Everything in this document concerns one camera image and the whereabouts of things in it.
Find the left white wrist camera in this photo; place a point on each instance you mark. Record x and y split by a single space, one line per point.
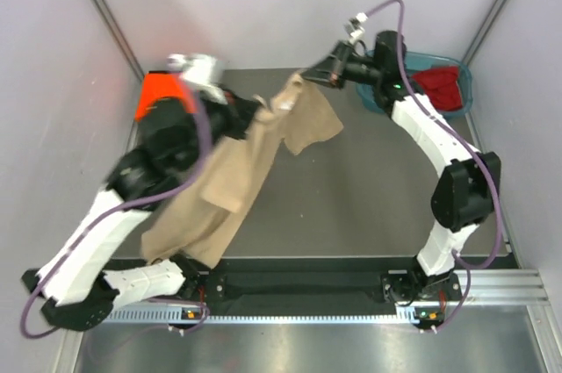
202 72

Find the red t shirt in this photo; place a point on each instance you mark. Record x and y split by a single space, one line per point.
441 86

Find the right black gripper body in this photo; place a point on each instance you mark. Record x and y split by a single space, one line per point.
356 68

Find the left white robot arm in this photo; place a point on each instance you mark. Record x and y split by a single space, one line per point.
178 128

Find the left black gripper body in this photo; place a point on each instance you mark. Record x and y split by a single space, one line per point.
226 119

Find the teal plastic basket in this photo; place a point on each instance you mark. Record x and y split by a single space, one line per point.
416 62

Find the grey slotted cable duct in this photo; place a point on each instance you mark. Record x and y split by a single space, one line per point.
153 314

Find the beige t shirt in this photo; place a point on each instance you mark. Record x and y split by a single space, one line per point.
202 220

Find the orange folded t shirt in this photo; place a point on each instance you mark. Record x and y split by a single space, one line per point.
158 85

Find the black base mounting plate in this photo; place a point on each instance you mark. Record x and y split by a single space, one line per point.
312 285

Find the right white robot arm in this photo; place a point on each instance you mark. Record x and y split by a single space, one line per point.
468 181

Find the aluminium frame rail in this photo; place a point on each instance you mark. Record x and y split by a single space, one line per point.
506 287

